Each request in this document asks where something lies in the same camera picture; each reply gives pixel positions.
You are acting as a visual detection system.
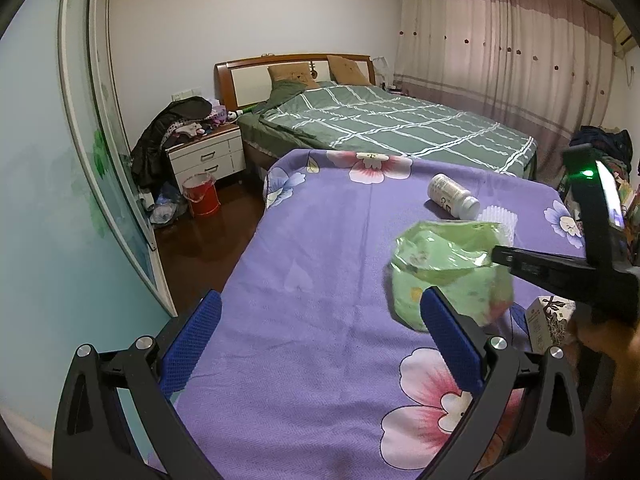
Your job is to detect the white pleated paper liner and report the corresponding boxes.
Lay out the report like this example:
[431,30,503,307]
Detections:
[475,206,518,241]

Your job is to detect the white plastic bottle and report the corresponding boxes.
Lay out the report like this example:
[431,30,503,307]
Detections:
[428,173,481,220]

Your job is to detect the beige pink curtain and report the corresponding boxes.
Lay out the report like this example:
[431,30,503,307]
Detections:
[392,0,616,148]

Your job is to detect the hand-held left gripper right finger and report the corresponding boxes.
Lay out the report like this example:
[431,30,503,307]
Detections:
[420,286,586,480]

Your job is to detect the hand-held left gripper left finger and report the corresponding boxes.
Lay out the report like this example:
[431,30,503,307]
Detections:
[52,288,223,480]

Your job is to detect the black clothing heap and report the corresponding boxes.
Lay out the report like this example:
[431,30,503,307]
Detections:
[131,96,213,192]

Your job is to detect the brown pillow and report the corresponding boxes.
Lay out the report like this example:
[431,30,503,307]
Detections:
[326,55,374,86]
[267,62,321,92]

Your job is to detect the purple floral tablecloth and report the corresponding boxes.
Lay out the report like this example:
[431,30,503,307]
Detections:
[145,149,586,480]

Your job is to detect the bed with green plaid cover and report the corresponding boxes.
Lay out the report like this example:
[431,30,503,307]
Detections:
[236,81,538,181]

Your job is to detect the wooden headboard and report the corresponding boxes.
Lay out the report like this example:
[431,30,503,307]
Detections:
[214,53,375,111]

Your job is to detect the black white printed box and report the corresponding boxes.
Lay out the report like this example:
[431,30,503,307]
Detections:
[524,296,577,354]

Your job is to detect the dark clothes pile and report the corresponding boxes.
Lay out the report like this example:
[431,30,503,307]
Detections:
[570,126,634,181]

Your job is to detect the teal wardrobe sliding door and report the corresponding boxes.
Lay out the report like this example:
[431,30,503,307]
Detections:
[0,0,178,461]

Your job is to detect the white nightstand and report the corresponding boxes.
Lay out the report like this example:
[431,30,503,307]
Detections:
[166,124,247,192]

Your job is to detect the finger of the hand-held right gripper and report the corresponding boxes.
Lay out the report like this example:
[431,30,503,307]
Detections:
[491,244,592,307]

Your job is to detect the red bucket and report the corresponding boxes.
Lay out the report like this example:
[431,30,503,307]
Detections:
[181,172,221,217]

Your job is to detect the person's right hand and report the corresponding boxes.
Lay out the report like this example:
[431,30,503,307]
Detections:
[567,311,640,362]

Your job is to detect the white air conditioner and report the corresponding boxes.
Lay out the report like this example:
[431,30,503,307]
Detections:
[612,12,640,57]

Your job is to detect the green plastic packet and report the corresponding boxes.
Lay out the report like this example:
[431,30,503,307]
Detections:
[384,219,516,331]

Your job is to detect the blue plastic bag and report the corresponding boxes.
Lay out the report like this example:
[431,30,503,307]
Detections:
[147,182,188,225]

